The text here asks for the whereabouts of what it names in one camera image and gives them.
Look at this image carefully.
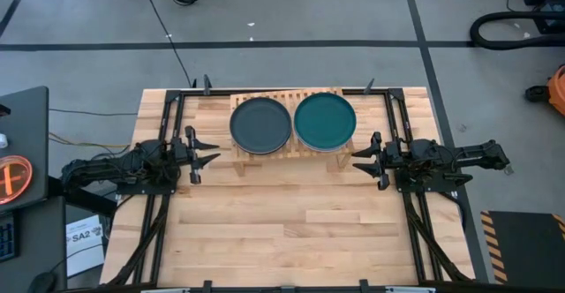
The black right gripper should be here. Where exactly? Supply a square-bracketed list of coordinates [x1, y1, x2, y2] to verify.
[351, 131, 405, 192]

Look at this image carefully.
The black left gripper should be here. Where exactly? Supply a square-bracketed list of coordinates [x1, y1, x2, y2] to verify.
[169, 125, 222, 185]

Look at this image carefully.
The teal green plate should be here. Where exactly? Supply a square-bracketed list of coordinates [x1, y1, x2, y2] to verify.
[293, 92, 358, 150]

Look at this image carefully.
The dark grey plate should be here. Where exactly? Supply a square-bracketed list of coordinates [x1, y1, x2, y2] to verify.
[229, 96, 293, 155]

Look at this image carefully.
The wooden slatted shelf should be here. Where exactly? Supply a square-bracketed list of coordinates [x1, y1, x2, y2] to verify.
[229, 86, 356, 177]

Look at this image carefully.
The white printed paper sheet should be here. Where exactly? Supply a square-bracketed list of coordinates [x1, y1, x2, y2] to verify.
[64, 214, 106, 279]

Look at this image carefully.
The black hazard-striped mat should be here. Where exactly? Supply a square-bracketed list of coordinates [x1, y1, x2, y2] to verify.
[479, 210, 565, 288]

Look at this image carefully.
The round orange dish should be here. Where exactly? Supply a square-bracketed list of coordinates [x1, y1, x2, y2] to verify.
[0, 154, 34, 206]

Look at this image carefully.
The low black desk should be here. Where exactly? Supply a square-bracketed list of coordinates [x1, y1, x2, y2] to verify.
[0, 195, 67, 293]

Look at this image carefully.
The orange machine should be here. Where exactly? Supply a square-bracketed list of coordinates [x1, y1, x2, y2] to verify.
[524, 63, 565, 117]

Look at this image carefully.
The black computer mouse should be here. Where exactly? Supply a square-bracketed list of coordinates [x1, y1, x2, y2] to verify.
[26, 271, 58, 293]

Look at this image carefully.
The black keyboard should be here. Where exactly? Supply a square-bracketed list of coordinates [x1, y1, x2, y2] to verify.
[0, 213, 19, 263]

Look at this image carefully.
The black aluminium table frame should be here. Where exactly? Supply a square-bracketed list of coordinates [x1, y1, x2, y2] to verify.
[105, 87, 476, 293]

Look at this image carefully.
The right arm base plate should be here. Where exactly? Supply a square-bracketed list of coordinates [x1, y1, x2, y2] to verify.
[392, 158, 474, 194]

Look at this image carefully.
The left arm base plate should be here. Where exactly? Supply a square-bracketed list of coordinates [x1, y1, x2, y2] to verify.
[115, 160, 180, 196]

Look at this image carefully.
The yellow cable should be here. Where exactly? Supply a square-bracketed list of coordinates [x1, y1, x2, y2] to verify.
[48, 131, 132, 149]

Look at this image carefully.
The long black floor cable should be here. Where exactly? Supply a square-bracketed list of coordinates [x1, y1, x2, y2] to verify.
[139, 0, 198, 89]

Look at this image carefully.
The black vacuum hose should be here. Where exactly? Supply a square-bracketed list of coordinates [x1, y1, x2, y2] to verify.
[469, 10, 565, 51]

